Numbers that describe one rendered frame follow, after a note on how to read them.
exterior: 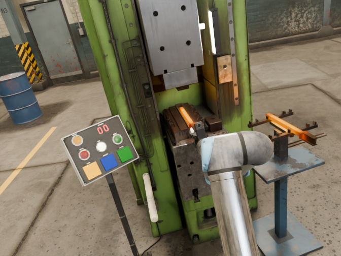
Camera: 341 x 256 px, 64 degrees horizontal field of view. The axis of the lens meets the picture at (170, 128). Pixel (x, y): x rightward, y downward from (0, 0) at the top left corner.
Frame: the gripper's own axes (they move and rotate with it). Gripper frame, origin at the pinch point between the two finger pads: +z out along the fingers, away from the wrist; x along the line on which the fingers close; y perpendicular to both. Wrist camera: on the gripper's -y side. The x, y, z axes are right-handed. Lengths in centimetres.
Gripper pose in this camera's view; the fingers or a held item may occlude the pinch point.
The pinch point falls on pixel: (193, 126)
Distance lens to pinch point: 170.4
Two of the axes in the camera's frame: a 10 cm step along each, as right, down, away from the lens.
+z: -2.0, -4.3, 8.8
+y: 1.6, 8.7, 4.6
